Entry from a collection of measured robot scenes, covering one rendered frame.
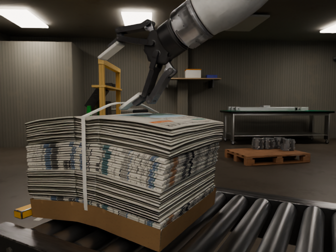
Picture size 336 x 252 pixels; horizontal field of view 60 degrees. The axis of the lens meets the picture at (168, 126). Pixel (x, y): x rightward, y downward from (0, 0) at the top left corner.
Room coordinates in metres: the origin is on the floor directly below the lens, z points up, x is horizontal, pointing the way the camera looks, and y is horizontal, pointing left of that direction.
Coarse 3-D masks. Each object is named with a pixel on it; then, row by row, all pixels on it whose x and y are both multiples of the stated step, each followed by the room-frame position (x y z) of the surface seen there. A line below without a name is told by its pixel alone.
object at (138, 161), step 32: (128, 128) 0.54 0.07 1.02; (160, 128) 0.51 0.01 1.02; (192, 128) 0.57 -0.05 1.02; (128, 160) 0.53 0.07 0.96; (160, 160) 0.50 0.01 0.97; (192, 160) 0.61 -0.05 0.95; (96, 192) 0.57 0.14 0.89; (128, 192) 0.53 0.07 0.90; (160, 192) 0.50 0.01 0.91; (192, 192) 0.63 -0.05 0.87; (160, 224) 0.50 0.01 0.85
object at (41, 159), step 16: (32, 128) 0.67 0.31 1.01; (48, 128) 0.64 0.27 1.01; (64, 128) 0.62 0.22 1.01; (32, 144) 0.67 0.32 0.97; (48, 144) 0.64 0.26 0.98; (64, 144) 0.62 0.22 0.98; (32, 160) 0.67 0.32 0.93; (48, 160) 0.65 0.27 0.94; (64, 160) 0.62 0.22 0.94; (32, 176) 0.67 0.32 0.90; (48, 176) 0.64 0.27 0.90; (64, 176) 0.61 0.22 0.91; (32, 192) 0.67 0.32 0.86; (48, 192) 0.64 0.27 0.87; (64, 192) 0.61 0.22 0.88
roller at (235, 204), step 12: (228, 204) 0.75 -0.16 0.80; (240, 204) 0.77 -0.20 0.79; (216, 216) 0.67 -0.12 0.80; (228, 216) 0.69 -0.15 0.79; (240, 216) 0.76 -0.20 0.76; (204, 228) 0.61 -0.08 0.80; (216, 228) 0.62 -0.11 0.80; (228, 228) 0.66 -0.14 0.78; (192, 240) 0.55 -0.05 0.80; (204, 240) 0.56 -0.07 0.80; (216, 240) 0.59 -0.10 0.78
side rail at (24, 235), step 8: (0, 224) 0.63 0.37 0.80; (8, 224) 0.63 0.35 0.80; (0, 232) 0.58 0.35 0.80; (8, 232) 0.58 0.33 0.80; (16, 232) 0.58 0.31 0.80; (24, 232) 0.58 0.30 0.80; (32, 232) 0.58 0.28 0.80; (40, 232) 0.59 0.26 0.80; (0, 240) 0.57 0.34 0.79; (8, 240) 0.56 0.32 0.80; (16, 240) 0.55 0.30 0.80; (24, 240) 0.55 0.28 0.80; (32, 240) 0.55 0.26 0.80; (40, 240) 0.55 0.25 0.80; (48, 240) 0.55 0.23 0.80; (56, 240) 0.55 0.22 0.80; (64, 240) 0.55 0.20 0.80; (0, 248) 0.57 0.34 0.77; (8, 248) 0.55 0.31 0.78; (16, 248) 0.55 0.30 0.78; (24, 248) 0.54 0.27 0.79; (32, 248) 0.52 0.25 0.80; (40, 248) 0.52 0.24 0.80; (48, 248) 0.52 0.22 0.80; (56, 248) 0.52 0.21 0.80; (64, 248) 0.52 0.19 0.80; (72, 248) 0.52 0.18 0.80; (80, 248) 0.52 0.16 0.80; (88, 248) 0.52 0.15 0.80
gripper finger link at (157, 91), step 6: (168, 72) 0.64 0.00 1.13; (162, 78) 0.64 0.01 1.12; (168, 78) 0.65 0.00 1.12; (156, 84) 0.65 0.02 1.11; (162, 84) 0.65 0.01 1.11; (156, 90) 0.65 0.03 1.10; (162, 90) 0.67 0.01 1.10; (150, 96) 0.66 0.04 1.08; (156, 96) 0.66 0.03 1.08; (150, 102) 0.66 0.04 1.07
